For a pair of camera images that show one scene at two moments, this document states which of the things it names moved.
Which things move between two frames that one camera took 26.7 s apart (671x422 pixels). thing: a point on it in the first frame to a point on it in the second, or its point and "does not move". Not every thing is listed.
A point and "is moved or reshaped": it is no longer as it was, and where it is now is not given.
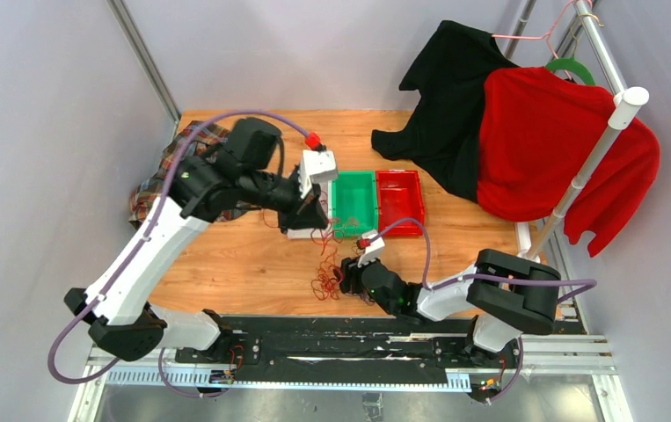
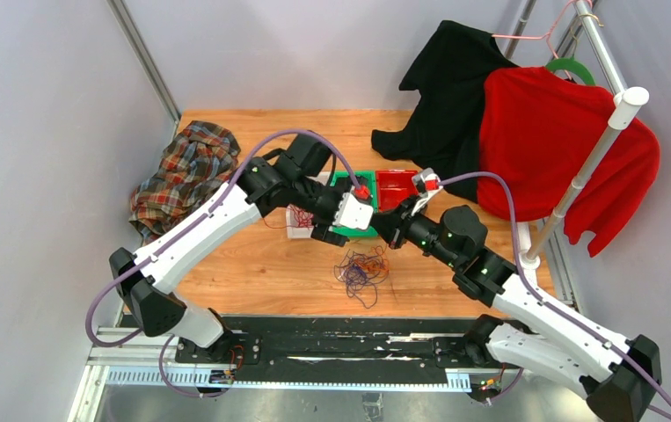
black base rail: [347, 342] does not move
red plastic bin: [399, 195] does not move
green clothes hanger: [565, 63] does not move
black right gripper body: [351, 270] to [407, 227]
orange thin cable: [329, 276] is moved or reshaped
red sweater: [537, 128] does not move
